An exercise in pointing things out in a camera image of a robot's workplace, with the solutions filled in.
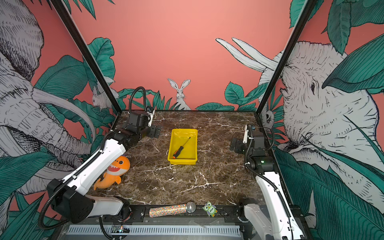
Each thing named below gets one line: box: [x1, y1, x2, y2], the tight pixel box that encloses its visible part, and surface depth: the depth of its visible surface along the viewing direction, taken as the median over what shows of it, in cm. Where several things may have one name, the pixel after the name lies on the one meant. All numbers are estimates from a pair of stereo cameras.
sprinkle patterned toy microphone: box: [149, 202, 196, 218], surface depth 74 cm
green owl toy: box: [202, 200, 218, 218], surface depth 76 cm
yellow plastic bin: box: [167, 128, 198, 165], surface depth 97 cm
